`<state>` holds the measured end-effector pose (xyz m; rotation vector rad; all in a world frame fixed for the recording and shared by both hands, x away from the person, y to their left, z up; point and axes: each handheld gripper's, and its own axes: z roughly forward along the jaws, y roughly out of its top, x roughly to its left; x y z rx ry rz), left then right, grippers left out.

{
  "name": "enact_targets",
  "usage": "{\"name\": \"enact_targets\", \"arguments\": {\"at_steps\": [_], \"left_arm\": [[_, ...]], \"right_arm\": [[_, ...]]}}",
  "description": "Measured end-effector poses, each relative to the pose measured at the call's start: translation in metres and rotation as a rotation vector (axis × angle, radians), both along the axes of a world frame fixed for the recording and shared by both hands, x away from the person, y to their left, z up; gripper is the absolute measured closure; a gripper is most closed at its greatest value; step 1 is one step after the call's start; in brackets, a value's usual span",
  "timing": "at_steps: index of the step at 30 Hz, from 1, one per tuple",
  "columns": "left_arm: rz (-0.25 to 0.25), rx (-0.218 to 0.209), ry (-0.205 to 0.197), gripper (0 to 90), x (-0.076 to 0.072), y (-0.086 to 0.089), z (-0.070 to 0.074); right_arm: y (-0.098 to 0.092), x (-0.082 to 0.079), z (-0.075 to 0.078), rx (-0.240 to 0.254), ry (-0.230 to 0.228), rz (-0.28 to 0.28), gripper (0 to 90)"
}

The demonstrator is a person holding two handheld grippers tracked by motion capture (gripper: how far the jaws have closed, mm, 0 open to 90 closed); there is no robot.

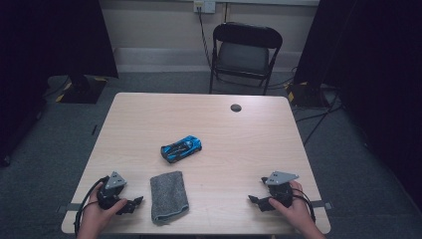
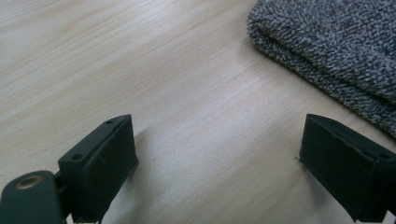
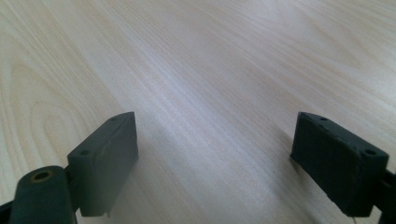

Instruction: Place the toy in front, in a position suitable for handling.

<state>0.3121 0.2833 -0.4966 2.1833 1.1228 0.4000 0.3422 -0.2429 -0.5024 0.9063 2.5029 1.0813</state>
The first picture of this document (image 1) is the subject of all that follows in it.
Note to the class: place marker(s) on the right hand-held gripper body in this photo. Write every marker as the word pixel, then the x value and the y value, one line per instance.
pixel 281 194

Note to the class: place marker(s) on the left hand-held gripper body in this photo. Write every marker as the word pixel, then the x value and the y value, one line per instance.
pixel 112 191

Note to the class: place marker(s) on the grey cloth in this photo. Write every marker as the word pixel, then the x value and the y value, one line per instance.
pixel 169 197

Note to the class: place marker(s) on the blue toy car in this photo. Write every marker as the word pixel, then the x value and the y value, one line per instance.
pixel 181 148

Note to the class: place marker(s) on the person's right hand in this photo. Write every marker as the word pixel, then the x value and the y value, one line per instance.
pixel 297 212

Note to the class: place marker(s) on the person's left hand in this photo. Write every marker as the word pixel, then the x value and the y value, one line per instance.
pixel 96 219

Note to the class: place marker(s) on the grey tape strip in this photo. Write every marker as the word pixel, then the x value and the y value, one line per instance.
pixel 71 207
pixel 321 204

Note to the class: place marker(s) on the small black floor object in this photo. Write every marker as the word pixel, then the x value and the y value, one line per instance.
pixel 94 129

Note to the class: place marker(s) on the round table grommet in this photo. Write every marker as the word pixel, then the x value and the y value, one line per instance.
pixel 236 108

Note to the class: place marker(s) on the black stand base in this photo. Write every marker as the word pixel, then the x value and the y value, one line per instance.
pixel 81 89
pixel 307 94

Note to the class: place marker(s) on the black folding chair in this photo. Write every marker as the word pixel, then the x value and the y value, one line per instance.
pixel 244 58

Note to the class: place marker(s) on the black curtain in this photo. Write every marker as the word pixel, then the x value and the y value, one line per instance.
pixel 49 49
pixel 375 66

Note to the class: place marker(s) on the white wall socket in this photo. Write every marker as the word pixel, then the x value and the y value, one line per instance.
pixel 204 6

